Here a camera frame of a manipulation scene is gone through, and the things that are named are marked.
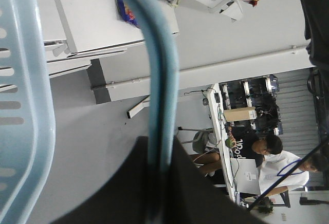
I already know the person in white shirt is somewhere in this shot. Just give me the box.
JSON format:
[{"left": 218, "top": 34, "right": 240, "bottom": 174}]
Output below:
[{"left": 259, "top": 151, "right": 328, "bottom": 196}]

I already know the cardboard box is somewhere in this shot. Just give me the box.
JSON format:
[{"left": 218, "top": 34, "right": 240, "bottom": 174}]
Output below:
[{"left": 224, "top": 107, "right": 257, "bottom": 122}]

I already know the person in black shirt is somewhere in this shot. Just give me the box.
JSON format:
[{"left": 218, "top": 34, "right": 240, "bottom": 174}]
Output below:
[{"left": 190, "top": 126, "right": 283, "bottom": 176}]

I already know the white work table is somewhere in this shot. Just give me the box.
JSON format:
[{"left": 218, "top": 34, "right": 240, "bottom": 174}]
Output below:
[{"left": 207, "top": 83, "right": 241, "bottom": 205}]

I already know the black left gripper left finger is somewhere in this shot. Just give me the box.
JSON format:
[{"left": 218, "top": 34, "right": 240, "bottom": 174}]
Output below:
[{"left": 54, "top": 136, "right": 157, "bottom": 223}]

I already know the light blue plastic basket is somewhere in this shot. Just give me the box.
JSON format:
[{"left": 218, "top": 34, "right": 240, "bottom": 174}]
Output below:
[{"left": 1, "top": 0, "right": 179, "bottom": 223}]

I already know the white laptop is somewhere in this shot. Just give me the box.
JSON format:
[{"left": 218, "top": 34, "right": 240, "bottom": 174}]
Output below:
[{"left": 230, "top": 158, "right": 261, "bottom": 195}]

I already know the blue snack package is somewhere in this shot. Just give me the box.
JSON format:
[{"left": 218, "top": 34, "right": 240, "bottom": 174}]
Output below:
[{"left": 116, "top": 0, "right": 140, "bottom": 29}]

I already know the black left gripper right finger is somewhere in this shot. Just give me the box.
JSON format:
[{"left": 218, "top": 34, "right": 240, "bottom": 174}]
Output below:
[{"left": 164, "top": 137, "right": 263, "bottom": 224}]

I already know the black equipment rack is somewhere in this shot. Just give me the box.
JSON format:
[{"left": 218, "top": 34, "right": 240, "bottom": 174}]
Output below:
[{"left": 219, "top": 74, "right": 283, "bottom": 136}]

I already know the white supermarket shelf right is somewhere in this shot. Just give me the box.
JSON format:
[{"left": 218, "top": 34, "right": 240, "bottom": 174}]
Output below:
[{"left": 30, "top": 0, "right": 245, "bottom": 78}]

